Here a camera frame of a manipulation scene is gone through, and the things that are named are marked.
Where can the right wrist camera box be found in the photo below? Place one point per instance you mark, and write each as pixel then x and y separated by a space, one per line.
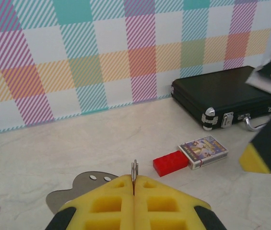
pixel 267 81

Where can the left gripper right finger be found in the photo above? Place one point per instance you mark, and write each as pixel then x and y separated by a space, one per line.
pixel 164 206

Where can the red toy brick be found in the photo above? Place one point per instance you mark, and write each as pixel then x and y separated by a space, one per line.
pixel 170 163

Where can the playing card box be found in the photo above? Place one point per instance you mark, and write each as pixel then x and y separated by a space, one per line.
pixel 204 151

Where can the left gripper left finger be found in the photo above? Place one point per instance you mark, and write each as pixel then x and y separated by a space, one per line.
pixel 106 206

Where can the black briefcase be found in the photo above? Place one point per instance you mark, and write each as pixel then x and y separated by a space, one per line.
pixel 221 93

